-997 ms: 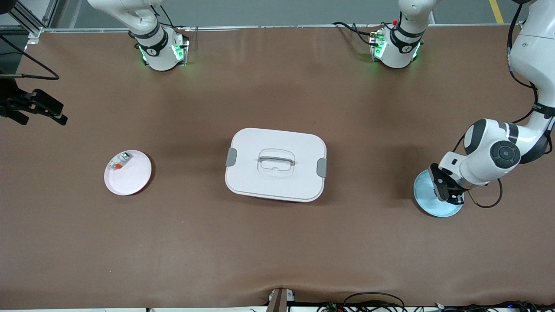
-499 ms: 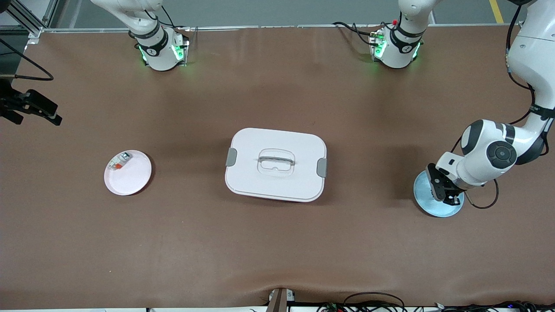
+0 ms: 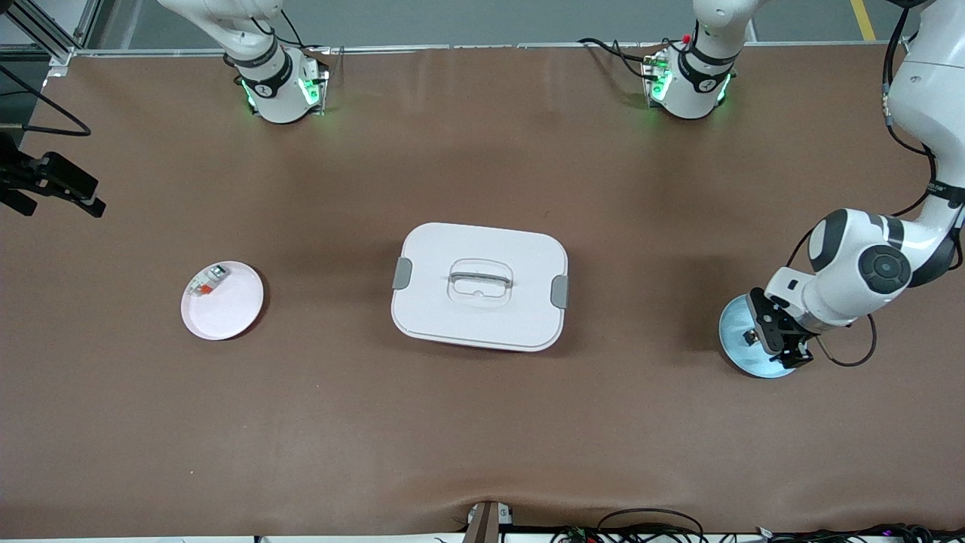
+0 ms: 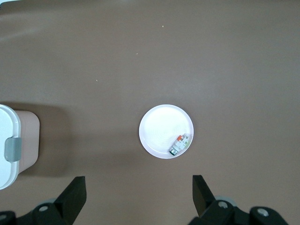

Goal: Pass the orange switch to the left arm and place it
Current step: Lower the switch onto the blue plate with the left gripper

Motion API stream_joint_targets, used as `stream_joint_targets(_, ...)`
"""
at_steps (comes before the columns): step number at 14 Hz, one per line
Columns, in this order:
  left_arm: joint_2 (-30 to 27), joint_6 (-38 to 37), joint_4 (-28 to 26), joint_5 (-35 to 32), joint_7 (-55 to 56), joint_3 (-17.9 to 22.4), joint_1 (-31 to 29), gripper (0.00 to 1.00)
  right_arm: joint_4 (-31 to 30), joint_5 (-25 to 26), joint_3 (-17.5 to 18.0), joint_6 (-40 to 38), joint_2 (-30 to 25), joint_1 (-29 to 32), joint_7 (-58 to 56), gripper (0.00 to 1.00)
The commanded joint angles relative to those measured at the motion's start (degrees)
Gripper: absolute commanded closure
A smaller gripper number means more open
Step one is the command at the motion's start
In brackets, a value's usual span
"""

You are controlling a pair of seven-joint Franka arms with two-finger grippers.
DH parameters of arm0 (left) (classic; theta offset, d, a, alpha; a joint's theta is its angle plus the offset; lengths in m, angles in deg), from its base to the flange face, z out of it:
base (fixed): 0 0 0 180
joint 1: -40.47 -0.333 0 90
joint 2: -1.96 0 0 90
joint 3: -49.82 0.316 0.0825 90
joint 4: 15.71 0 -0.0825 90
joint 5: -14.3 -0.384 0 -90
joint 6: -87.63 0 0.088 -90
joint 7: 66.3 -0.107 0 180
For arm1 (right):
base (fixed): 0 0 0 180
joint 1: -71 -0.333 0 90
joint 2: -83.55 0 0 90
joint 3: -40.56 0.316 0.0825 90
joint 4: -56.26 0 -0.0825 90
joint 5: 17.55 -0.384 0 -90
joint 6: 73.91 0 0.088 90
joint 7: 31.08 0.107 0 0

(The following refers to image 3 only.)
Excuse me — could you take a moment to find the pink storage box white lid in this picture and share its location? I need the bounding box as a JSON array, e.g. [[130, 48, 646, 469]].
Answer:
[[390, 221, 570, 353]]

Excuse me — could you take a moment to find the light blue round plate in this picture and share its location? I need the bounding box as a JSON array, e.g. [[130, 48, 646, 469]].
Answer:
[[718, 294, 807, 379]]

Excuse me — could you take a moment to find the white orange circuit breaker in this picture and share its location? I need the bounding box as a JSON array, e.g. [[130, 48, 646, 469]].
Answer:
[[190, 264, 229, 296]]

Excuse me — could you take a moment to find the pale pink round plate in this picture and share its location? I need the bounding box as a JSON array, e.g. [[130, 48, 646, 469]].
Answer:
[[180, 260, 265, 342]]

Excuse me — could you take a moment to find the brown table mat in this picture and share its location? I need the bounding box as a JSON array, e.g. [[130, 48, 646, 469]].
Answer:
[[0, 44, 965, 538]]

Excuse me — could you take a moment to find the black right arm wrist cable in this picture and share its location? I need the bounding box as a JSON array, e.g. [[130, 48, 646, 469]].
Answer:
[[0, 64, 93, 138]]

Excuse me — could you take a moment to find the black arm wrist cable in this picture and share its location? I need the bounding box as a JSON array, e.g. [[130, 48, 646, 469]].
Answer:
[[784, 6, 939, 369], [0, 64, 93, 138]]

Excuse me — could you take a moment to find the aluminium frame profile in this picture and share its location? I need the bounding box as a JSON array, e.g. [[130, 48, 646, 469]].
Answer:
[[0, 0, 103, 67]]

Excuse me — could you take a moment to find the black cable bundle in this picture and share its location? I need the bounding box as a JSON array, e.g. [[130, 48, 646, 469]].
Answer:
[[550, 508, 965, 543]]

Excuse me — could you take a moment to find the black left arm wrist cable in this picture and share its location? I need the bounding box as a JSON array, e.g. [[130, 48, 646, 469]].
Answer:
[[784, 6, 939, 369]]

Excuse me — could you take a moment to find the black right arm base cable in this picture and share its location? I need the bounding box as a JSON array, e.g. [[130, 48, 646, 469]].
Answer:
[[260, 8, 332, 54]]

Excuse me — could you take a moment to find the black arm base cable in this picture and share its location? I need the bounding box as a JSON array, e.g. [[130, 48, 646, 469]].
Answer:
[[260, 8, 332, 54], [578, 38, 651, 80]]

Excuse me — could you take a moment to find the brown post bracket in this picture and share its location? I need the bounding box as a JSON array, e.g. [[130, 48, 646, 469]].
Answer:
[[462, 500, 515, 543]]

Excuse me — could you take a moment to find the black left arm base cable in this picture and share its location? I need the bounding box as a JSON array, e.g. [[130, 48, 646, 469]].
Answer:
[[578, 38, 651, 80]]

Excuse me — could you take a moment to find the aluminium table edge rail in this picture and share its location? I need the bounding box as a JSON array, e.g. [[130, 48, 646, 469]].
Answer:
[[72, 43, 909, 57]]

